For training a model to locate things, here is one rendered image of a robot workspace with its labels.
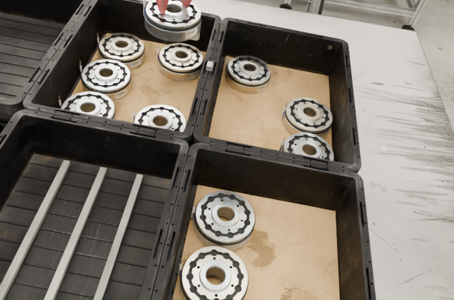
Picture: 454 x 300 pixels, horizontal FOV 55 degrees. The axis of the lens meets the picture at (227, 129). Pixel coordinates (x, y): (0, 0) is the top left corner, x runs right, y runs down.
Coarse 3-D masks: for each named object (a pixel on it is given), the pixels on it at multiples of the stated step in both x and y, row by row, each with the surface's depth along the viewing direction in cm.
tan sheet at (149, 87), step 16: (160, 48) 107; (144, 64) 102; (80, 80) 96; (144, 80) 98; (160, 80) 99; (176, 80) 100; (192, 80) 101; (128, 96) 94; (144, 96) 95; (160, 96) 96; (176, 96) 96; (192, 96) 97; (128, 112) 91
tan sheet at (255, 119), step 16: (224, 64) 106; (224, 80) 102; (272, 80) 105; (288, 80) 105; (304, 80) 106; (320, 80) 107; (224, 96) 98; (240, 96) 99; (256, 96) 100; (272, 96) 101; (288, 96) 102; (304, 96) 102; (320, 96) 103; (224, 112) 95; (240, 112) 96; (256, 112) 96; (272, 112) 97; (224, 128) 92; (240, 128) 92; (256, 128) 93; (272, 128) 94; (256, 144) 90; (272, 144) 91
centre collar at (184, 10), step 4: (168, 4) 81; (172, 4) 81; (176, 4) 81; (180, 4) 81; (180, 8) 81; (184, 8) 80; (168, 12) 79; (180, 12) 79; (184, 12) 79; (168, 16) 78; (172, 16) 78; (176, 16) 78; (180, 16) 79
